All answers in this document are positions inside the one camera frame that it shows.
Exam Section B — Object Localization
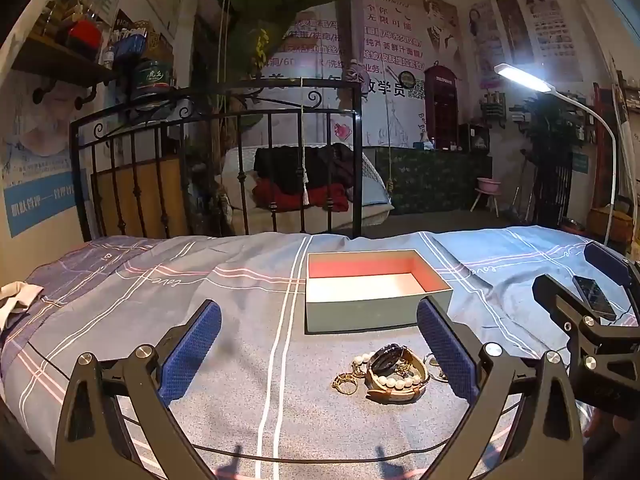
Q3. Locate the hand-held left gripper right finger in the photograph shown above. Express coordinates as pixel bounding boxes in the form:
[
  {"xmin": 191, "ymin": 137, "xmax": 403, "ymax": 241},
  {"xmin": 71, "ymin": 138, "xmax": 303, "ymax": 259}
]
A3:
[{"xmin": 416, "ymin": 296, "xmax": 586, "ymax": 480}]

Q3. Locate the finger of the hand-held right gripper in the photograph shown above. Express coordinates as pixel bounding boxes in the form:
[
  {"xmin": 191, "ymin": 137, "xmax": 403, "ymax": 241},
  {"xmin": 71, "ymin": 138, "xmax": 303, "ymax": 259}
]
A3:
[
  {"xmin": 584, "ymin": 241, "xmax": 640, "ymax": 291},
  {"xmin": 531, "ymin": 273, "xmax": 611, "ymax": 366}
]

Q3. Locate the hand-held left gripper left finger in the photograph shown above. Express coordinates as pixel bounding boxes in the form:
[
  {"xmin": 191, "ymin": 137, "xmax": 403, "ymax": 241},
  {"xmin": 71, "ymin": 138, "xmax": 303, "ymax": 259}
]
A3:
[{"xmin": 54, "ymin": 299, "xmax": 223, "ymax": 480}]

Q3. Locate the wristwatch with beige strap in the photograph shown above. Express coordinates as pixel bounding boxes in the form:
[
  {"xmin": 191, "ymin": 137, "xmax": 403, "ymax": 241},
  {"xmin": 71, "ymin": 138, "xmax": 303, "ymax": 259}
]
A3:
[{"xmin": 364, "ymin": 344, "xmax": 432, "ymax": 403}]

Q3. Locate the pearl bracelet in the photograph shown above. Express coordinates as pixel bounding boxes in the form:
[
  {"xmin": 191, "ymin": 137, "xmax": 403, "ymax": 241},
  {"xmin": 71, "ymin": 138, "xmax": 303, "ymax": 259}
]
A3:
[{"xmin": 351, "ymin": 352, "xmax": 428, "ymax": 392}]

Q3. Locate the grey box with pink lining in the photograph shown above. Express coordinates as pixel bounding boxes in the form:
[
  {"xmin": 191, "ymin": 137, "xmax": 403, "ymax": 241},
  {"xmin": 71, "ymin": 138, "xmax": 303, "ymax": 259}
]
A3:
[{"xmin": 305, "ymin": 249, "xmax": 454, "ymax": 336}]

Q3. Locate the gold chain bracelet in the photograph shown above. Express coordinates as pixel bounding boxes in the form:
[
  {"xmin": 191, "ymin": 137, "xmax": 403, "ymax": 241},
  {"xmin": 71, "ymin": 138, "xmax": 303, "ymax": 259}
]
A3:
[{"xmin": 331, "ymin": 372, "xmax": 359, "ymax": 395}]

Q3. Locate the black smartphone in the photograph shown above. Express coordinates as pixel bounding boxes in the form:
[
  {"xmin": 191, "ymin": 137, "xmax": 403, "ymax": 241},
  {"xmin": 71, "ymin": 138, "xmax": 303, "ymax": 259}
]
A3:
[{"xmin": 572, "ymin": 275, "xmax": 619, "ymax": 322}]

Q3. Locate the blue plaid bedsheet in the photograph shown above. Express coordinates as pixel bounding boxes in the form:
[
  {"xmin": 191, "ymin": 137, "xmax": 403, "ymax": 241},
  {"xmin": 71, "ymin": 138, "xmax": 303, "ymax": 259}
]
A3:
[{"xmin": 0, "ymin": 225, "xmax": 640, "ymax": 480}]

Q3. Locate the pink stool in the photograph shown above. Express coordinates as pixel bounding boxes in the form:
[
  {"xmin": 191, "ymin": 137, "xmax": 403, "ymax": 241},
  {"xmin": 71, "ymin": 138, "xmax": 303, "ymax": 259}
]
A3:
[{"xmin": 470, "ymin": 176, "xmax": 501, "ymax": 218}]

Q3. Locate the wooden panel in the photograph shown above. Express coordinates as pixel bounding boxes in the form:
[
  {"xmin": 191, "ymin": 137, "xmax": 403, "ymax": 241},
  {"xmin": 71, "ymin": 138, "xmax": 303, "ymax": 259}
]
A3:
[{"xmin": 90, "ymin": 155, "xmax": 187, "ymax": 241}]

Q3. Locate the white wicker chair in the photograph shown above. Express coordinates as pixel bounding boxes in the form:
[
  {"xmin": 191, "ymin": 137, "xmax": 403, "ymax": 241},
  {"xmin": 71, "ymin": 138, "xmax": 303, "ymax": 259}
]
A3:
[{"xmin": 222, "ymin": 145, "xmax": 393, "ymax": 236}]

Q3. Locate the green patterned counter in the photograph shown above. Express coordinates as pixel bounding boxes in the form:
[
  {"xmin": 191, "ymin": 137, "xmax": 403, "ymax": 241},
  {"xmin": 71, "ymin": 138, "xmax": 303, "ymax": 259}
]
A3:
[{"xmin": 375, "ymin": 147, "xmax": 493, "ymax": 213}]

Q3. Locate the beige cloth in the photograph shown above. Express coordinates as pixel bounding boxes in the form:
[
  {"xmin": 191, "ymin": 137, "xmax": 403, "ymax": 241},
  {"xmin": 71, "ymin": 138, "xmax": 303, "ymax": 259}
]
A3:
[{"xmin": 0, "ymin": 282, "xmax": 45, "ymax": 332}]

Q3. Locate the blue-grey cushion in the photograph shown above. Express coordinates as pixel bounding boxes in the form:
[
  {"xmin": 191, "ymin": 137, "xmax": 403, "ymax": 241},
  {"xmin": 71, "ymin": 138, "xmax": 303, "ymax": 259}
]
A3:
[{"xmin": 350, "ymin": 152, "xmax": 394, "ymax": 207}]

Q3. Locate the red clothing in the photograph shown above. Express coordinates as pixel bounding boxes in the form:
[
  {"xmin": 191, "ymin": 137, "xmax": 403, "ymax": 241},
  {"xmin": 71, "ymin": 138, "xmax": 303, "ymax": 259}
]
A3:
[{"xmin": 251, "ymin": 180, "xmax": 350, "ymax": 213}]

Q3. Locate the black clothing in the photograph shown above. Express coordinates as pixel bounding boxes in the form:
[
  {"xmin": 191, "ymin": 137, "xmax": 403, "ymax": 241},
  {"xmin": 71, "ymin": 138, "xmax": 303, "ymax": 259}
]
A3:
[{"xmin": 254, "ymin": 143, "xmax": 356, "ymax": 196}]

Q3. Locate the white floor lamp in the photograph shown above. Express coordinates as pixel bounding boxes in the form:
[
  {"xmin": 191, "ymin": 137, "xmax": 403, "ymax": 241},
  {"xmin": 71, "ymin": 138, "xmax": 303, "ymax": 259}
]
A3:
[{"xmin": 494, "ymin": 62, "xmax": 618, "ymax": 248}]

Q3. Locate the red telephone booth cabinet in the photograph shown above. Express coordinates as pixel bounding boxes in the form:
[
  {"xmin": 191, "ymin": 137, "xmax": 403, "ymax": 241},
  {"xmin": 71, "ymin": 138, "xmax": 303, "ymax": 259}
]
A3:
[{"xmin": 424, "ymin": 65, "xmax": 459, "ymax": 150}]

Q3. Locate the green tin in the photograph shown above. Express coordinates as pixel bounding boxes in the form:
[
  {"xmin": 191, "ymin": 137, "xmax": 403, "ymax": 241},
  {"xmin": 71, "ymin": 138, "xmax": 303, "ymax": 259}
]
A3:
[{"xmin": 133, "ymin": 58, "xmax": 175, "ymax": 102}]

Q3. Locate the blue box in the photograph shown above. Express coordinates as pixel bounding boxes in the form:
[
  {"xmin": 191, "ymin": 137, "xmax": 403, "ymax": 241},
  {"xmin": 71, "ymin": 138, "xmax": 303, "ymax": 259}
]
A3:
[{"xmin": 112, "ymin": 35, "xmax": 149, "ymax": 64}]

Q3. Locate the red box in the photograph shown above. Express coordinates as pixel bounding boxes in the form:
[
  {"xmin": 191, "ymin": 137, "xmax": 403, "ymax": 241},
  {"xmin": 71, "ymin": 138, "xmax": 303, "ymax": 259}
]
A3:
[{"xmin": 67, "ymin": 21, "xmax": 104, "ymax": 49}]

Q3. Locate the knotted hanging rope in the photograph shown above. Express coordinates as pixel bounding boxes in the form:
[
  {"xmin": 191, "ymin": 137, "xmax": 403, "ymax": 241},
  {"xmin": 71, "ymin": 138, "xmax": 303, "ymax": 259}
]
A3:
[{"xmin": 370, "ymin": 0, "xmax": 397, "ymax": 194}]

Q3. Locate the rope with white tassel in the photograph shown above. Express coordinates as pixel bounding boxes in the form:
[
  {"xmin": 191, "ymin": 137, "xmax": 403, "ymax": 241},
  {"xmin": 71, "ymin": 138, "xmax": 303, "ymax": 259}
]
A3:
[{"xmin": 298, "ymin": 76, "xmax": 312, "ymax": 207}]

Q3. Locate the black metal bed frame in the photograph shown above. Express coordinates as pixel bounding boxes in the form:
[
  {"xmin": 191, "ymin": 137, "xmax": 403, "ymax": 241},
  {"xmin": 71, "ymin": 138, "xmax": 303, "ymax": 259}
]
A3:
[{"xmin": 70, "ymin": 79, "xmax": 364, "ymax": 242}]

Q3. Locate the blue wall poster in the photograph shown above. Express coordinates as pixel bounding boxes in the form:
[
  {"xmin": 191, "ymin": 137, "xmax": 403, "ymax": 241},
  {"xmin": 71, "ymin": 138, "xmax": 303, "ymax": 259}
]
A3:
[{"xmin": 0, "ymin": 70, "xmax": 92, "ymax": 239}]

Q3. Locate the large printed wall banner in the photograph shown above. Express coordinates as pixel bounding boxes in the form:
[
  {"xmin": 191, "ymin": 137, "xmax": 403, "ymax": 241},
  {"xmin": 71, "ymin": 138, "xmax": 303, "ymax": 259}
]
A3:
[{"xmin": 280, "ymin": 0, "xmax": 471, "ymax": 150}]

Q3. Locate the wooden wall shelf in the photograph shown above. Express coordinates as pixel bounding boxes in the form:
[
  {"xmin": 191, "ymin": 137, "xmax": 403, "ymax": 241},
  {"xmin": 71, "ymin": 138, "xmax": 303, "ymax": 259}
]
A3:
[{"xmin": 10, "ymin": 35, "xmax": 121, "ymax": 92}]

